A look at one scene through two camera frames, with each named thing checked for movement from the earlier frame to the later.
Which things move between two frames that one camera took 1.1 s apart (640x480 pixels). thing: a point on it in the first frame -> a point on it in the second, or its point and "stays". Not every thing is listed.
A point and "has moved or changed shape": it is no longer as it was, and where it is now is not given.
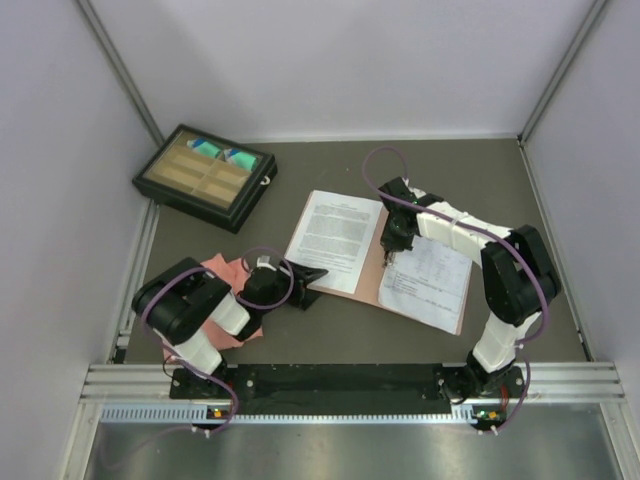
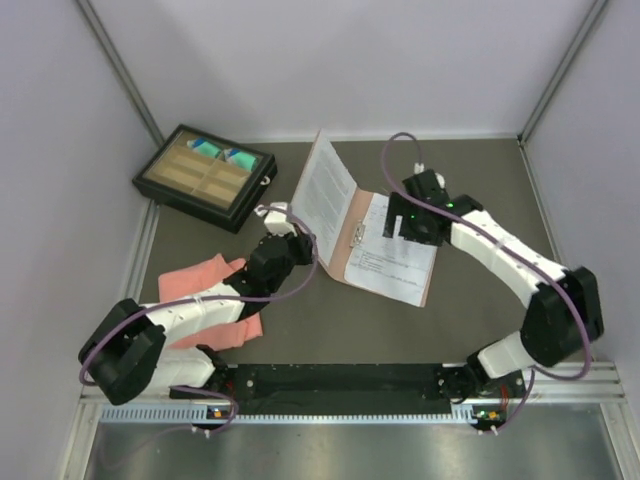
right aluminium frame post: x=523 y=136 stays
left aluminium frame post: x=123 y=72 stays
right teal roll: x=242 y=159 stays
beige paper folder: x=426 y=285 has moved or changed shape
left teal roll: x=203 y=147 stays
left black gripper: x=302 y=276 -> x=304 y=244
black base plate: x=345 y=390 stays
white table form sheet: x=428 y=283 -> x=396 y=268
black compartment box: x=210 y=175 stays
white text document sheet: x=333 y=234 -> x=323 y=194
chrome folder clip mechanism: x=389 y=258 -> x=359 y=232
